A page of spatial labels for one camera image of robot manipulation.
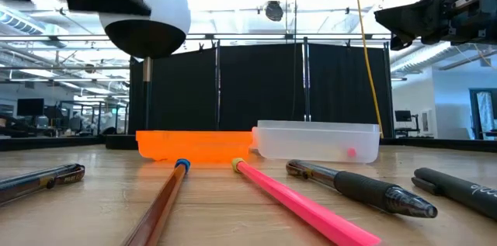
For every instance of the small black computer monitor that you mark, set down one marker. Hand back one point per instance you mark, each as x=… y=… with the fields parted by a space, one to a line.
x=403 y=115

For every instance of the black Pilot ballpoint pen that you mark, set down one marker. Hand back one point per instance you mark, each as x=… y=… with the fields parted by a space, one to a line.
x=31 y=184

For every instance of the brown pencil blue eraser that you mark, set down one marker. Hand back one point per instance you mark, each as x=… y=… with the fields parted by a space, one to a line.
x=163 y=203

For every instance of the black permanent marker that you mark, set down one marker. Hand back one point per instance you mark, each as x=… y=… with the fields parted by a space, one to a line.
x=458 y=191

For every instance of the black overhead camera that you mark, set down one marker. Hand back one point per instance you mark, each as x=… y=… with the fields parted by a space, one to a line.
x=274 y=10

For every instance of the white globe table lamp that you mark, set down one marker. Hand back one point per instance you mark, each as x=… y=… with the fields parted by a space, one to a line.
x=163 y=9

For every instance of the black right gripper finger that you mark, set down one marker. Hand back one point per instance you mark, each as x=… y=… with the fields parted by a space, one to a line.
x=400 y=42
x=419 y=21

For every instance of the pink pencil yellow eraser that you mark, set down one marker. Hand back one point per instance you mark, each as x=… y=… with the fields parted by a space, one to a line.
x=303 y=209

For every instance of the black rubber-grip ballpoint pen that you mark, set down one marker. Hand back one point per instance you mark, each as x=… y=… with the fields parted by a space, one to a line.
x=365 y=189

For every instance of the orange plastic box lid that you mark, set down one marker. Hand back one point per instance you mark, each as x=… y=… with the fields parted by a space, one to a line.
x=194 y=146

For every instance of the clear plastic supply box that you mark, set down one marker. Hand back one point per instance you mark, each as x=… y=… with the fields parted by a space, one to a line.
x=310 y=143

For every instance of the black curtain backdrop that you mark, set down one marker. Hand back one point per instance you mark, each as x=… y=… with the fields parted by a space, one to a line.
x=260 y=87

